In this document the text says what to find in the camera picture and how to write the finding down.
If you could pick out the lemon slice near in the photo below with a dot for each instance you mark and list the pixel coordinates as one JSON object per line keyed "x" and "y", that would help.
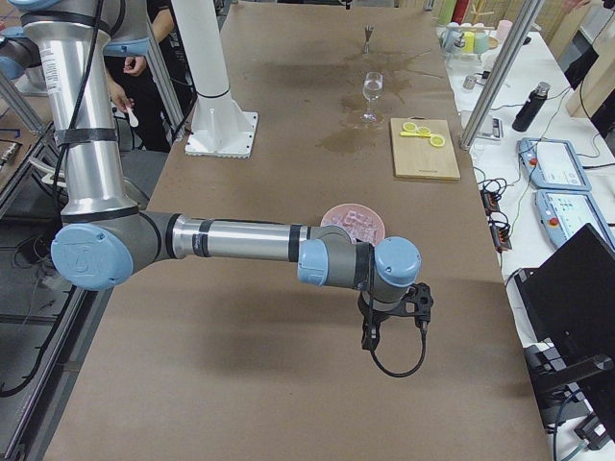
{"x": 437, "y": 141}

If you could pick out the upper teach pendant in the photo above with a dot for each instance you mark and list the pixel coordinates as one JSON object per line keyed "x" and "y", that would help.
{"x": 552, "y": 164}

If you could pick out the pink bowl of ice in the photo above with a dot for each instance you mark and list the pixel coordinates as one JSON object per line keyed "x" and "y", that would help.
{"x": 360, "y": 222}

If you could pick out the lower teach pendant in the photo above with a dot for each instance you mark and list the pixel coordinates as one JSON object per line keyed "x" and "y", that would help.
{"x": 564, "y": 212}

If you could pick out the person in black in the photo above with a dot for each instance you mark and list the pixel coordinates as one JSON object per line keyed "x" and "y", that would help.
{"x": 132, "y": 87}

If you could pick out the yellow cup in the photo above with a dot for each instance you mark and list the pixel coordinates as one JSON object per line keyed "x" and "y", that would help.
{"x": 468, "y": 41}

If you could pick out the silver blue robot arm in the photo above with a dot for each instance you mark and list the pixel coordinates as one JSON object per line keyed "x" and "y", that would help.
{"x": 21, "y": 63}
{"x": 105, "y": 238}

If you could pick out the yellow plastic stick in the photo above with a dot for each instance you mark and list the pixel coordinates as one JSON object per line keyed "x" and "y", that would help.
{"x": 415, "y": 134}

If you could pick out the white camera mast base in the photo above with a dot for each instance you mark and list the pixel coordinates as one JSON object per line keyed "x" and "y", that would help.
{"x": 219, "y": 127}

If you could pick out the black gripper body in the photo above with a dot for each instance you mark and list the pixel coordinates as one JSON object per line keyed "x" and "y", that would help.
{"x": 376, "y": 318}

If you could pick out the bamboo cutting board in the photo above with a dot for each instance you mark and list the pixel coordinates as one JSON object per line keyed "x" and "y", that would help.
{"x": 415, "y": 158}

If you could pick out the orange usb hub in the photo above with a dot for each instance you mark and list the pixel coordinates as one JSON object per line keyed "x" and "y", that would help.
{"x": 490, "y": 201}
{"x": 500, "y": 235}

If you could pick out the aluminium frame post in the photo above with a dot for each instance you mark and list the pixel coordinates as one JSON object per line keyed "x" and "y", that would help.
{"x": 510, "y": 49}

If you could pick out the clear wine glass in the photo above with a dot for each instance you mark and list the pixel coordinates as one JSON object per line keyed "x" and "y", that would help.
{"x": 372, "y": 90}

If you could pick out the teach pendant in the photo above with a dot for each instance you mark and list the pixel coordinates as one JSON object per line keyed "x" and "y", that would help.
{"x": 564, "y": 212}
{"x": 552, "y": 164}

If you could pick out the black water bottle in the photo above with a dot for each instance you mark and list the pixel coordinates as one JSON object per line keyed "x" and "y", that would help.
{"x": 531, "y": 107}

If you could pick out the light blue cup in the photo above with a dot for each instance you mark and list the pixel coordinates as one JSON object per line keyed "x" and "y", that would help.
{"x": 450, "y": 36}

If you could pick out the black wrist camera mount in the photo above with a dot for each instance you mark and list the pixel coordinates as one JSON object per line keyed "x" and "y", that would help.
{"x": 417, "y": 303}

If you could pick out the orange usb hub far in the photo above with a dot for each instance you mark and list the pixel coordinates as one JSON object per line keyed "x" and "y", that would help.
{"x": 490, "y": 201}

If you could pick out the orange usb hub near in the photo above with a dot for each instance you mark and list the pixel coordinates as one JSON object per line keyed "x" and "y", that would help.
{"x": 500, "y": 235}

